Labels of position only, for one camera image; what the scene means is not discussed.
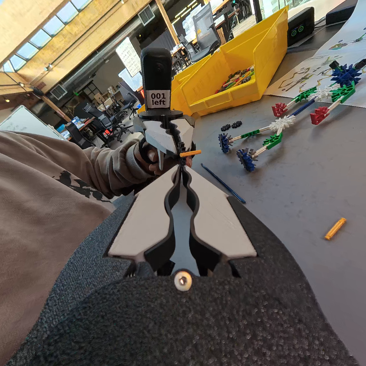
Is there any long blue toy rod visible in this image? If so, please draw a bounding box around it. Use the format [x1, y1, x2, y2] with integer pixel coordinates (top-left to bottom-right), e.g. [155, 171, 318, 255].
[201, 163, 246, 204]

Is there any handwritten white sign board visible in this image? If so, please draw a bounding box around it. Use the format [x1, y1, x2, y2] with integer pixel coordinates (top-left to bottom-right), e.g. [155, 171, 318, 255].
[115, 37, 142, 78]

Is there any yellow plastic bin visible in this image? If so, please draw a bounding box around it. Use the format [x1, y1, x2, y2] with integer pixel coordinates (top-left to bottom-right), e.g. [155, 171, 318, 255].
[137, 54, 213, 115]
[181, 6, 289, 116]

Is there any grey desk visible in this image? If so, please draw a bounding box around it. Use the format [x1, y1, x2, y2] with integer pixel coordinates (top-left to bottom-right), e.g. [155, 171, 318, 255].
[113, 37, 366, 366]

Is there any printed instruction sheet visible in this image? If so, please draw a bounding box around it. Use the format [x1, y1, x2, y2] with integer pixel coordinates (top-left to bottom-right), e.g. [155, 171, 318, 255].
[263, 0, 366, 108]

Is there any person's left hand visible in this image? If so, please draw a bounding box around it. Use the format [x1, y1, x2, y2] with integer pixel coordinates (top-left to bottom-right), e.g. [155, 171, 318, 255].
[134, 143, 193, 176]

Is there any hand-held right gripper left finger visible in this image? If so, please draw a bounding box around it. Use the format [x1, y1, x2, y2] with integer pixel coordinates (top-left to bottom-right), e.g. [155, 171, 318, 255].
[108, 165, 183, 272]

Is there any white wall vent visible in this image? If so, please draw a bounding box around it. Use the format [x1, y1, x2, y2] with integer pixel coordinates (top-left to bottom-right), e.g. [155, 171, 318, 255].
[138, 4, 156, 25]

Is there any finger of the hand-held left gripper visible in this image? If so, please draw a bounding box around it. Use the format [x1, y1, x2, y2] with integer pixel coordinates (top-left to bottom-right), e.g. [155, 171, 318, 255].
[173, 118, 195, 152]
[144, 121, 181, 157]

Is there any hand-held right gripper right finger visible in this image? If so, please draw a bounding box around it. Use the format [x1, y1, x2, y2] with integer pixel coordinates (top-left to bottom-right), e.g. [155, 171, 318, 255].
[183, 166, 258, 274]

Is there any silver ribbed duct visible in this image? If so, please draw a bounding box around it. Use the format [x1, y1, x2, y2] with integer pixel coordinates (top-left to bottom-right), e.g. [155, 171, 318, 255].
[37, 3, 156, 110]

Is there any person's left forearm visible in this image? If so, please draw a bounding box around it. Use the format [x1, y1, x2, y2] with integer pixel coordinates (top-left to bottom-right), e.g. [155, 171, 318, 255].
[66, 137, 152, 199]

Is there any colourful toy rod model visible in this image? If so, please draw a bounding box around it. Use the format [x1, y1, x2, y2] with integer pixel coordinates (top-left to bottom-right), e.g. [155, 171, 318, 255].
[218, 59, 366, 173]

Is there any black power adapter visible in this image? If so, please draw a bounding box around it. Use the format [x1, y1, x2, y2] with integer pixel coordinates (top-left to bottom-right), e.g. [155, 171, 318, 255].
[326, 2, 358, 26]

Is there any black device with green lights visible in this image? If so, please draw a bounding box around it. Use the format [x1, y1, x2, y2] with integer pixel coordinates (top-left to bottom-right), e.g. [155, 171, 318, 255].
[287, 6, 315, 47]

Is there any person's beige shirt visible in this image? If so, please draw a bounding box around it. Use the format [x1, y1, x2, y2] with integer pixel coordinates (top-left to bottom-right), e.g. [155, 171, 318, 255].
[0, 130, 135, 356]

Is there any pile of colourful toy pieces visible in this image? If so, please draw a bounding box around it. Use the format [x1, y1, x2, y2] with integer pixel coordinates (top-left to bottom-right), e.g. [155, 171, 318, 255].
[214, 65, 255, 94]

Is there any white whiteboard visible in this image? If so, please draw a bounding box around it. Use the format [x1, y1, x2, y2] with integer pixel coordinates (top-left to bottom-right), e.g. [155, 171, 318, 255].
[0, 105, 68, 141]

